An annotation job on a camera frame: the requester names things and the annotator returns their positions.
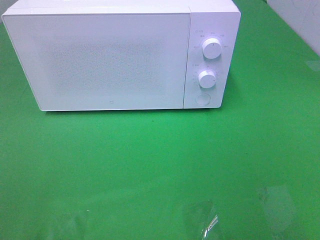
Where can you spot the white microwave oven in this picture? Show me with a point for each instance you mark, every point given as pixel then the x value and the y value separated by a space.
pixel 208 18

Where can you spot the round white door button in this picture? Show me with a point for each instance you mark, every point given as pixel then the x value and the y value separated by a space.
pixel 203 99

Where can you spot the white microwave door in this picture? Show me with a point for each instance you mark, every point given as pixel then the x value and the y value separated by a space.
pixel 82 62

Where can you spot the clear tape patch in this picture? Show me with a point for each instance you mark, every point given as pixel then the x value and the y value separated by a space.
pixel 278 206
pixel 201 221

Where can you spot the white microwave knob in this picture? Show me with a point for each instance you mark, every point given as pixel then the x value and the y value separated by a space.
pixel 211 48
pixel 207 79

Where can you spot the clear tape patch right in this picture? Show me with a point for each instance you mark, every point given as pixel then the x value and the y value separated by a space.
pixel 278 206

